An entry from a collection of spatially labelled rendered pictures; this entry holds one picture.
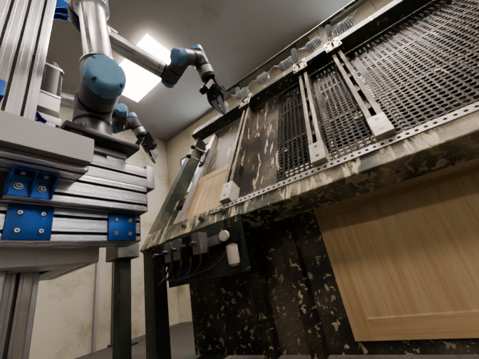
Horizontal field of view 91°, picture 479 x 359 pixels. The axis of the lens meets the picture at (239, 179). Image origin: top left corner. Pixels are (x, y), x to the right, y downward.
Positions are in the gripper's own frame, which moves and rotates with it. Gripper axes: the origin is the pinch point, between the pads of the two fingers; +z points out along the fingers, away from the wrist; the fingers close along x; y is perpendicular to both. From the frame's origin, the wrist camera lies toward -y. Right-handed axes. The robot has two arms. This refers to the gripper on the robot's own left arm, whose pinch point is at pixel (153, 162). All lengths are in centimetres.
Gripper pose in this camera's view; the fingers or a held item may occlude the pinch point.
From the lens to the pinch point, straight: 169.4
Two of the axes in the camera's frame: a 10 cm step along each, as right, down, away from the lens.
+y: 7.8, -4.7, 4.1
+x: -4.0, 1.2, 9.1
